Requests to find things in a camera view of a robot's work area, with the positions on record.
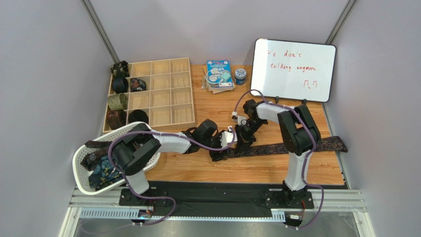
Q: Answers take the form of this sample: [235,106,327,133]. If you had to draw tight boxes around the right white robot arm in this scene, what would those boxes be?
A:
[235,99,321,207]

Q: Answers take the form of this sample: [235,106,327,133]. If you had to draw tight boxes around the purple cable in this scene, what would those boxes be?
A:
[108,126,237,228]
[233,89,325,230]

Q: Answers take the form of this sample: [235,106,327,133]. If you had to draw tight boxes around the blue floral tie in basket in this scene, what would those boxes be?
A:
[88,155,123,191]

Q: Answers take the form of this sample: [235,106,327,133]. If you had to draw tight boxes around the blue book stack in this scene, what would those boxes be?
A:
[202,60,235,94]

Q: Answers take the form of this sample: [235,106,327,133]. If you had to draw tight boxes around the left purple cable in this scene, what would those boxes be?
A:
[108,126,237,228]

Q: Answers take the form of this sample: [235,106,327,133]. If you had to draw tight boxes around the white plastic basket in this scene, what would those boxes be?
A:
[73,122,160,196]

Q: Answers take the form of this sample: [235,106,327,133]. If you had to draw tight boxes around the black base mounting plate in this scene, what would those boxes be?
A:
[119,181,314,218]

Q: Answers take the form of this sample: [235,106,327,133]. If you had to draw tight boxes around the rolled black tie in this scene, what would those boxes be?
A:
[128,110,149,124]

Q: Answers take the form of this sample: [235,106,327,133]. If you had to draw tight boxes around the dark brown tie in basket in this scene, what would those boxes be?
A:
[81,140,112,171]

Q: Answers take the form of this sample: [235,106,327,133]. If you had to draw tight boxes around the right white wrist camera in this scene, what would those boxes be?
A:
[232,112,247,125]

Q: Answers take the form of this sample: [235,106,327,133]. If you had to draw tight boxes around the rolled brown tie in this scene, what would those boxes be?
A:
[106,110,126,130]

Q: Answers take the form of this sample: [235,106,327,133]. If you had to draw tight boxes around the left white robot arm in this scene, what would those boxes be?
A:
[108,119,237,196]

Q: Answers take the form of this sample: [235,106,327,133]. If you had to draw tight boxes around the rolled olive green tie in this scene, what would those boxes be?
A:
[107,93,128,111]

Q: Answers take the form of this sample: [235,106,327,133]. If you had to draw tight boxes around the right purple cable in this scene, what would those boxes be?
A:
[233,89,325,230]

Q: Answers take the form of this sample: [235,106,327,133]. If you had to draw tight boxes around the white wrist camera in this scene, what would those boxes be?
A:
[232,112,247,125]
[221,126,238,148]

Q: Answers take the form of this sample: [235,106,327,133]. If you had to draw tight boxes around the rolled navy tie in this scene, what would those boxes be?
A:
[111,77,129,94]

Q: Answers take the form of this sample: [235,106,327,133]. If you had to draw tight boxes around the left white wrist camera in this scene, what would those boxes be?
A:
[221,126,238,148]

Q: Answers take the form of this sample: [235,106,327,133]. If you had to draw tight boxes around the small blue round tin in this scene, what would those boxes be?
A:
[234,68,247,85]

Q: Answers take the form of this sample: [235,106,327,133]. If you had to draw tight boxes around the aluminium frame rail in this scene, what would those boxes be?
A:
[59,182,375,237]

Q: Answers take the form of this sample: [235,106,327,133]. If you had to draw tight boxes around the white whiteboard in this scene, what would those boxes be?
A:
[250,39,337,103]

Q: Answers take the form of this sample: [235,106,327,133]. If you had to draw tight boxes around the wooden compartment tray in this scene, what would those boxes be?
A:
[124,57,196,130]

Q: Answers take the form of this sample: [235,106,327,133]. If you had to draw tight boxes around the rolled dark patterned tie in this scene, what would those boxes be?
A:
[130,78,147,92]

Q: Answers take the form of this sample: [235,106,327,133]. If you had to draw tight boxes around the rolled dark floral tie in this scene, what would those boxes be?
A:
[110,61,130,78]

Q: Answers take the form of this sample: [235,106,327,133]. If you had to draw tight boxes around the dark blue paisley tie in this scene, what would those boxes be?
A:
[226,136,348,158]

